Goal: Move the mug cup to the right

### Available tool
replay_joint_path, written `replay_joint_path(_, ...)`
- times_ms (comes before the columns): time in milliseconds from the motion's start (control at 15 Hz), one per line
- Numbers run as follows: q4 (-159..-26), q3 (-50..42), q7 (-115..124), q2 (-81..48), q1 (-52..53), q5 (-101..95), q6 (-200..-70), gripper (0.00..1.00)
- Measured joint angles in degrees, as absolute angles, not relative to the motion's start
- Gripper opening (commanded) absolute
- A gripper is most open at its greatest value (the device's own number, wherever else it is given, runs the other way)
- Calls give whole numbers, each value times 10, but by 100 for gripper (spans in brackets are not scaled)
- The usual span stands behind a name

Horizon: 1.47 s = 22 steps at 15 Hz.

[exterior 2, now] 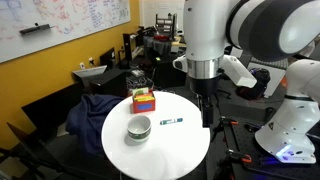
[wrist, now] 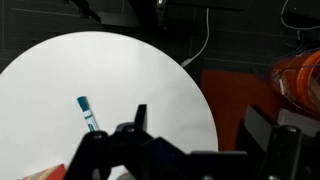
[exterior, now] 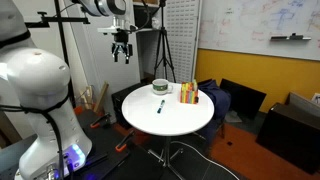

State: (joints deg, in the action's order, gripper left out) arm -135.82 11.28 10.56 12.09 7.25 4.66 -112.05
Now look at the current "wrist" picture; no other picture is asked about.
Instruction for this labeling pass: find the green whiteboard marker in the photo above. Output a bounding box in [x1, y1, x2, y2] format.
[76, 95, 101, 133]

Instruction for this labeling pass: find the black camera tripod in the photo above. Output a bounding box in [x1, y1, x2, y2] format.
[68, 0, 168, 29]

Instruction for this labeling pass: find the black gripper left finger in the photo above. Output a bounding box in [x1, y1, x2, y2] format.
[63, 104, 193, 180]

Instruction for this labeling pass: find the orange translucent spool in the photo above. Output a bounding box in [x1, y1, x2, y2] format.
[268, 49, 320, 116]

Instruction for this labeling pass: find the white cable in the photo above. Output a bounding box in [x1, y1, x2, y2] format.
[180, 8, 211, 68]

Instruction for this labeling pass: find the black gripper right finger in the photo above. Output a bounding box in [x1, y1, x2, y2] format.
[244, 104, 320, 180]

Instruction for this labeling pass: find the multicoloured striped box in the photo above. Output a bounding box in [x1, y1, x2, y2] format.
[18, 163, 68, 180]

